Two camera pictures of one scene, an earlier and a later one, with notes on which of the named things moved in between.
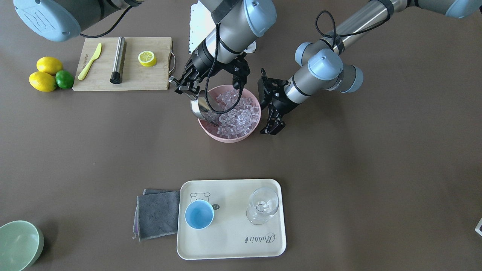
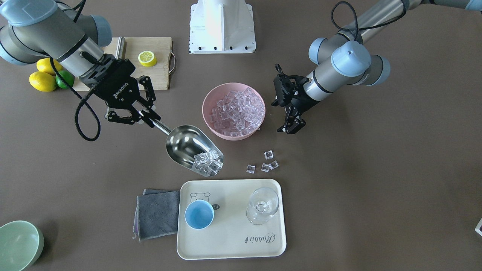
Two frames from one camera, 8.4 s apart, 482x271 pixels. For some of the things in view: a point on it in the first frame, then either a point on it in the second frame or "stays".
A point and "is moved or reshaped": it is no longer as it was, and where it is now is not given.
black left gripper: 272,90 -> 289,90
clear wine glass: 263,203 stays
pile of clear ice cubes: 240,120 is moved or reshaped
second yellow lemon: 43,81 stays
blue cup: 199,214 stays
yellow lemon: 49,64 stays
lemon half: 147,58 stays
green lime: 64,79 stays
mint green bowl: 21,244 stays
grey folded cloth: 156,213 stays
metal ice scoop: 201,110 -> 189,148
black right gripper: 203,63 -> 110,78
